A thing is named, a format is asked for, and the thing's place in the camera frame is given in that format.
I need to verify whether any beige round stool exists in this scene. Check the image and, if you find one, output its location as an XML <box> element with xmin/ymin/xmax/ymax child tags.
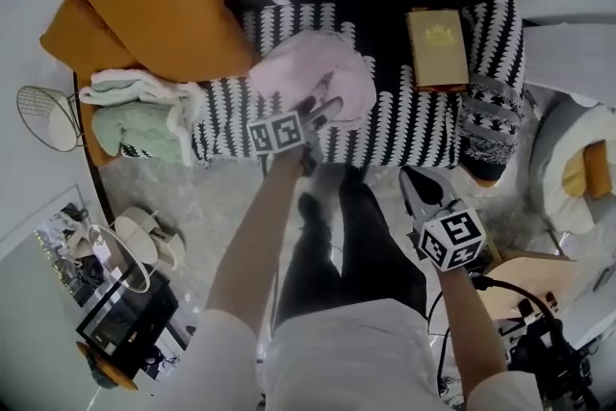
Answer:
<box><xmin>114</xmin><ymin>206</ymin><xmax>187</xmax><ymax>269</ymax></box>

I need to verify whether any gold cover book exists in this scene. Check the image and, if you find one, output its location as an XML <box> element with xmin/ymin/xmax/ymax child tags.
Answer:
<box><xmin>404</xmin><ymin>8</ymin><xmax>471</xmax><ymax>93</ymax></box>

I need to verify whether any small orange cushion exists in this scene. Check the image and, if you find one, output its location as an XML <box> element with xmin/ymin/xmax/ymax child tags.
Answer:
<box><xmin>582</xmin><ymin>139</ymin><xmax>615</xmax><ymax>201</ymax></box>

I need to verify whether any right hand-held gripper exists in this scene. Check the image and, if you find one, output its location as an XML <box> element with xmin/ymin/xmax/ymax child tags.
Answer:
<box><xmin>398</xmin><ymin>166</ymin><xmax>486</xmax><ymax>274</ymax></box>

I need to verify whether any orange green chair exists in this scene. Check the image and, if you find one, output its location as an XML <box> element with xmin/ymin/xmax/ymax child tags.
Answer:
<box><xmin>75</xmin><ymin>340</ymin><xmax>141</xmax><ymax>394</ymax></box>

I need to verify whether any black office chair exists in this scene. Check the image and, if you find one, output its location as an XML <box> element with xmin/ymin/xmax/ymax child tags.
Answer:
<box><xmin>507</xmin><ymin>317</ymin><xmax>605</xmax><ymax>411</ymax></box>

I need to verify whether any person's black shoe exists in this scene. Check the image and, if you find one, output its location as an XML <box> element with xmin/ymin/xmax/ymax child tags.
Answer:
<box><xmin>296</xmin><ymin>192</ymin><xmax>323</xmax><ymax>222</ymax></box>
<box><xmin>336</xmin><ymin>163</ymin><xmax>370</xmax><ymax>196</ymax></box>

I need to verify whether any black glass table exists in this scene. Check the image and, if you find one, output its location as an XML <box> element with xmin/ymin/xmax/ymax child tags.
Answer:
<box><xmin>75</xmin><ymin>273</ymin><xmax>180</xmax><ymax>376</ymax></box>

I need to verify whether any person's left forearm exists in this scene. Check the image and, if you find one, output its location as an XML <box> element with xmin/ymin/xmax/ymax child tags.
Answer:
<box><xmin>204</xmin><ymin>153</ymin><xmax>309</xmax><ymax>323</ymax></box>

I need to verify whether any person's leg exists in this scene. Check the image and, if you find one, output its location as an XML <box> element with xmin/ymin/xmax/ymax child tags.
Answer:
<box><xmin>273</xmin><ymin>192</ymin><xmax>344</xmax><ymax>328</ymax></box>
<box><xmin>331</xmin><ymin>163</ymin><xmax>429</xmax><ymax>319</ymax></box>

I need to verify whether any person's left leg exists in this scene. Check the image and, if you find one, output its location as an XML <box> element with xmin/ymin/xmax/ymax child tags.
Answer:
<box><xmin>273</xmin><ymin>192</ymin><xmax>344</xmax><ymax>328</ymax></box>

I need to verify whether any person's right black shoe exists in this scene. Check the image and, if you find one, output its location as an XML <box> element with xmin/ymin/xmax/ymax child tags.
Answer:
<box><xmin>336</xmin><ymin>163</ymin><xmax>370</xmax><ymax>196</ymax></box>

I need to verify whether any yellow cushion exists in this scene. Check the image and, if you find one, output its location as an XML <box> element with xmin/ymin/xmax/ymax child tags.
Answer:
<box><xmin>562</xmin><ymin>151</ymin><xmax>591</xmax><ymax>197</ymax></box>

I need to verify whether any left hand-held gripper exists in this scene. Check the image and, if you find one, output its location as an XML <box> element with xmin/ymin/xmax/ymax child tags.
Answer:
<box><xmin>247</xmin><ymin>95</ymin><xmax>346</xmax><ymax>175</ymax></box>

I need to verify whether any thick black cable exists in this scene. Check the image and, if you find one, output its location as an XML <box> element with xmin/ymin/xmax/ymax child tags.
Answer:
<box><xmin>474</xmin><ymin>276</ymin><xmax>562</xmax><ymax>333</ymax></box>

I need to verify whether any green white fleece blanket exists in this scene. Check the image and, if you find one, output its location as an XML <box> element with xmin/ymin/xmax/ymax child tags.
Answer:
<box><xmin>79</xmin><ymin>67</ymin><xmax>206</xmax><ymax>167</ymax></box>

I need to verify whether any pink cloth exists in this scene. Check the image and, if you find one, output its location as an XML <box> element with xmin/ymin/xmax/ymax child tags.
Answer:
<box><xmin>247</xmin><ymin>31</ymin><xmax>377</xmax><ymax>124</ymax></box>

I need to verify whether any person's left black shoe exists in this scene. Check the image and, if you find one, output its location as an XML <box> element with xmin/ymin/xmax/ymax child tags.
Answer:
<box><xmin>296</xmin><ymin>192</ymin><xmax>323</xmax><ymax>222</ymax></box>

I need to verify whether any thin black cable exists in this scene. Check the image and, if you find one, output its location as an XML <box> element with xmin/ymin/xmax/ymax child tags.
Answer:
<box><xmin>425</xmin><ymin>291</ymin><xmax>463</xmax><ymax>396</ymax></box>

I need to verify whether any person's right leg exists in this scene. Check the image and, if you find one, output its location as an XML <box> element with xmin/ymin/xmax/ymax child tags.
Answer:
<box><xmin>331</xmin><ymin>163</ymin><xmax>429</xmax><ymax>319</ymax></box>

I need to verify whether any person's white shirt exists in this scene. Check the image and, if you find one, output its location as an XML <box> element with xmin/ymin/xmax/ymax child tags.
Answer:
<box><xmin>158</xmin><ymin>297</ymin><xmax>545</xmax><ymax>411</ymax></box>

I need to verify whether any person's right forearm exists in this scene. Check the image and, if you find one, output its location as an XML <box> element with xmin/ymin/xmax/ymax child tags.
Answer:
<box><xmin>437</xmin><ymin>267</ymin><xmax>509</xmax><ymax>396</ymax></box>

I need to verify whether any round wooden side table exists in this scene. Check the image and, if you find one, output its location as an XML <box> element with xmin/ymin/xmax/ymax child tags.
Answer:
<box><xmin>485</xmin><ymin>249</ymin><xmax>581</xmax><ymax>323</ymax></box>

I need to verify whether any white petal beanbag chair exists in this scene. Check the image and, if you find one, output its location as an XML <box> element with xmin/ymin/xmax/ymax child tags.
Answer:
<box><xmin>528</xmin><ymin>103</ymin><xmax>616</xmax><ymax>235</ymax></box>

